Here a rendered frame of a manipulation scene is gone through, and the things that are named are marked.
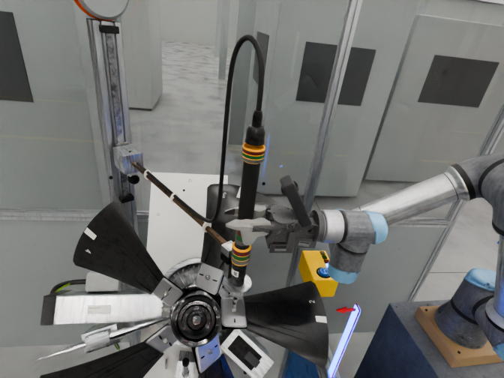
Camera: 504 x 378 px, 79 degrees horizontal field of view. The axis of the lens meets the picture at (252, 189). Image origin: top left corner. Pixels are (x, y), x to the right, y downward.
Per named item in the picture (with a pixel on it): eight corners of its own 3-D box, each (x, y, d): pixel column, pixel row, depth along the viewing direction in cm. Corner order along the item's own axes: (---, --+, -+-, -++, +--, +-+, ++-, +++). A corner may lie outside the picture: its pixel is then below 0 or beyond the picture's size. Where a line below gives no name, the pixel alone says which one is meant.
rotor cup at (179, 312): (163, 292, 83) (157, 301, 71) (214, 275, 86) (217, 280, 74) (178, 346, 82) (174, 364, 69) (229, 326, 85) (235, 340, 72)
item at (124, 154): (113, 165, 112) (110, 143, 108) (132, 161, 117) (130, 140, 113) (124, 176, 106) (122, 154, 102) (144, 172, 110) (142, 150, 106)
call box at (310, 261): (297, 269, 128) (301, 250, 123) (319, 268, 129) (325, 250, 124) (307, 300, 114) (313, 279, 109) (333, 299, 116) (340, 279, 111)
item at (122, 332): (174, 319, 85) (37, 364, 78) (172, 311, 86) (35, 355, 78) (174, 321, 83) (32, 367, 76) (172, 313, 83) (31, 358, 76)
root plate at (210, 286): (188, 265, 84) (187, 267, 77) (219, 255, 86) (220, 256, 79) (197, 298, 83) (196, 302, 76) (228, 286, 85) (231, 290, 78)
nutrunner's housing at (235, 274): (225, 291, 76) (243, 109, 54) (237, 283, 79) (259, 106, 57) (235, 301, 74) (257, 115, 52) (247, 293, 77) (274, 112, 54)
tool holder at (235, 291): (211, 277, 76) (214, 247, 72) (234, 266, 81) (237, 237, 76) (235, 301, 71) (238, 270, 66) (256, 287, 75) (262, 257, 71)
